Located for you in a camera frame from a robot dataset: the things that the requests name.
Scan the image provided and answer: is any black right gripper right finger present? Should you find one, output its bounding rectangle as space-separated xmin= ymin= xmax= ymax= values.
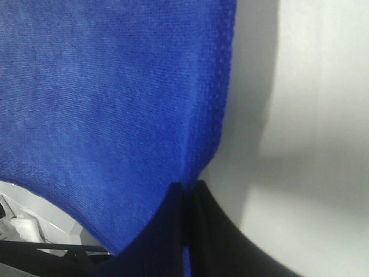
xmin=190 ymin=181 xmax=298 ymax=277

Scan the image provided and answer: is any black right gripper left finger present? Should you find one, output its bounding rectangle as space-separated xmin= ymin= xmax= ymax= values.
xmin=94 ymin=183 xmax=184 ymax=276

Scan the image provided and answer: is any blue microfibre towel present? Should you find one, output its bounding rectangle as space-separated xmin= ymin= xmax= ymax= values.
xmin=1 ymin=1 xmax=236 ymax=276

